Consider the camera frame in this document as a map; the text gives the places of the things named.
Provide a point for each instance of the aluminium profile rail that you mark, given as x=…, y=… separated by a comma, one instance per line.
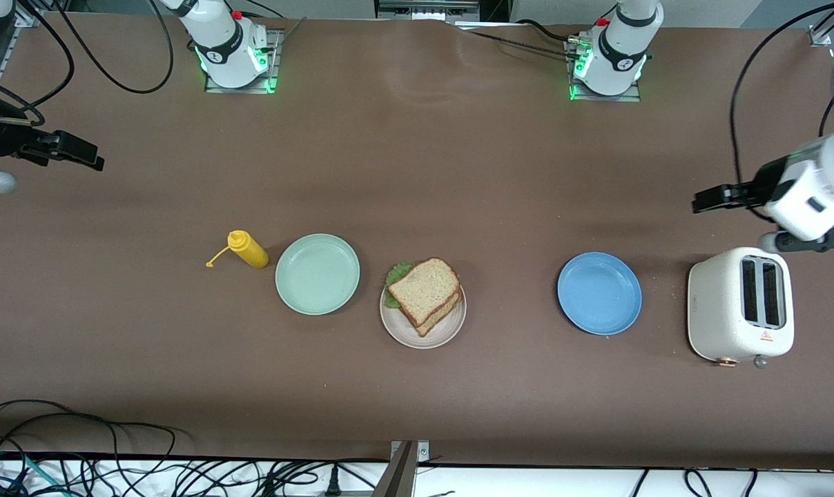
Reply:
x=819, y=33

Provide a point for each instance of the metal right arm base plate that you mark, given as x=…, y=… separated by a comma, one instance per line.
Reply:
x=275, y=69

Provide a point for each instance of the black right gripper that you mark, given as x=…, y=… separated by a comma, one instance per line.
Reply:
x=4, y=137

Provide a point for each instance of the dark metal equipment frame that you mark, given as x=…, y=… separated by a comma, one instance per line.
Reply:
x=424, y=10

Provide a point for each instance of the yellow mustard squeeze bottle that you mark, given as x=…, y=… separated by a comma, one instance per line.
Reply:
x=251, y=252

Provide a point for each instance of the brown bread slice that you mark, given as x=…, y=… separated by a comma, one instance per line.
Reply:
x=440, y=319
x=424, y=286

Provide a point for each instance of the white toaster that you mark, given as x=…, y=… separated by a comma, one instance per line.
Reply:
x=717, y=310

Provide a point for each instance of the black power plug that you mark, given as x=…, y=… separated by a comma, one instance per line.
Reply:
x=333, y=483

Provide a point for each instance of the beige plate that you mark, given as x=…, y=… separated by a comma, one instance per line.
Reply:
x=424, y=340

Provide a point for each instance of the mint green plate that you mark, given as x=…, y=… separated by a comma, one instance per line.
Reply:
x=317, y=276

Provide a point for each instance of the grey metal table bracket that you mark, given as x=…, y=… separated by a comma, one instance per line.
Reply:
x=400, y=476

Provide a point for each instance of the blue plate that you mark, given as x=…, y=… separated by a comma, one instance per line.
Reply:
x=600, y=293

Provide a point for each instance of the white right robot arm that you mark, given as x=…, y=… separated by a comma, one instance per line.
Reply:
x=224, y=48

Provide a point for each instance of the aluminium side frame rail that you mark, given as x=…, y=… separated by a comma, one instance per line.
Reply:
x=1, y=65

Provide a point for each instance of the green lettuce leaf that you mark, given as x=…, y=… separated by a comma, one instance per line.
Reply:
x=393, y=276

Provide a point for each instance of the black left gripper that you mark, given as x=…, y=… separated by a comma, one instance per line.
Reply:
x=763, y=184

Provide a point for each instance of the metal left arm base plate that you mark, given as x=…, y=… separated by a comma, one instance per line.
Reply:
x=610, y=99

